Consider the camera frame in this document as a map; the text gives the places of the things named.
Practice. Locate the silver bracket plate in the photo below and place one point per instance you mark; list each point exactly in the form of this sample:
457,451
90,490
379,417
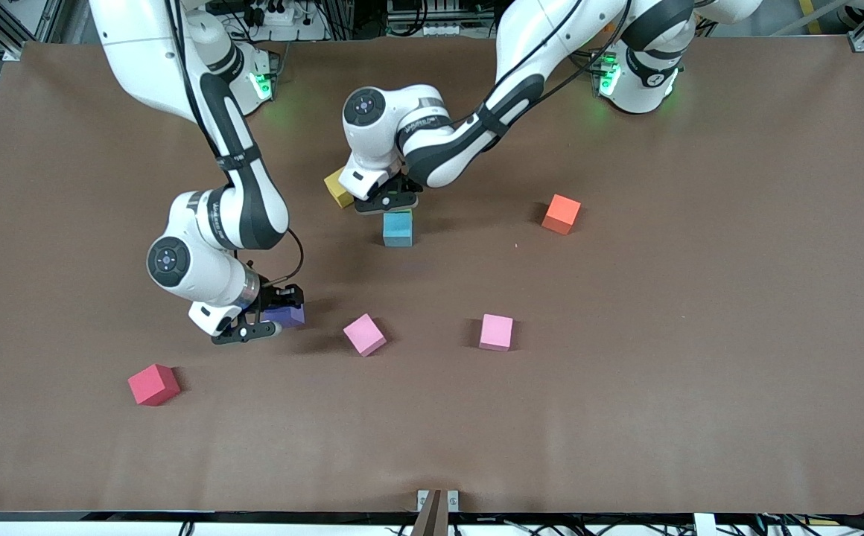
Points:
453,500

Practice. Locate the blue foam block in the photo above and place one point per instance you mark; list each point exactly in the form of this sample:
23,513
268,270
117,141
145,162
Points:
398,229

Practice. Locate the pink foam block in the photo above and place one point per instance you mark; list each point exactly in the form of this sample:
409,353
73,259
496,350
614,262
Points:
496,332
364,335

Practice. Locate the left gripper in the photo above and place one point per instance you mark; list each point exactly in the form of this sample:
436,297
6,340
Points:
404,186

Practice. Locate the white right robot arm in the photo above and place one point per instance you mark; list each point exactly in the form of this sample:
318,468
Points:
246,201

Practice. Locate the purple foam block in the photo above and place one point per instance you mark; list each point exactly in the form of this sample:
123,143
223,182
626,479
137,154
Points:
290,316

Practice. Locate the orange foam block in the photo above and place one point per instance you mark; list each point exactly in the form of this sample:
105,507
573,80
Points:
561,214

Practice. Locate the brown table mat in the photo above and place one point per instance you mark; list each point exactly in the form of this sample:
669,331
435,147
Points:
432,417

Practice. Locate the red foam block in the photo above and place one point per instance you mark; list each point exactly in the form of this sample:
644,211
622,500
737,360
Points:
153,385

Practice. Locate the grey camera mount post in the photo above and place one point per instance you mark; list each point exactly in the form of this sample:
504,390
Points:
430,517

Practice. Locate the white power strip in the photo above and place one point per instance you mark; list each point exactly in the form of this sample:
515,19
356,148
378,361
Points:
275,15
432,30

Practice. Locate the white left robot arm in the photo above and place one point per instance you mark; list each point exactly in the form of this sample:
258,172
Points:
447,149

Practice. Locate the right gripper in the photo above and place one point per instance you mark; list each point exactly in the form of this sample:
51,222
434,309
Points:
277,298

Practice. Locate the yellow foam block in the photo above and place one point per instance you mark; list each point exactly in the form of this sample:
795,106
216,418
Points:
337,187

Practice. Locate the white edge tag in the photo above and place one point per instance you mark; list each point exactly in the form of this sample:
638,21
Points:
704,525

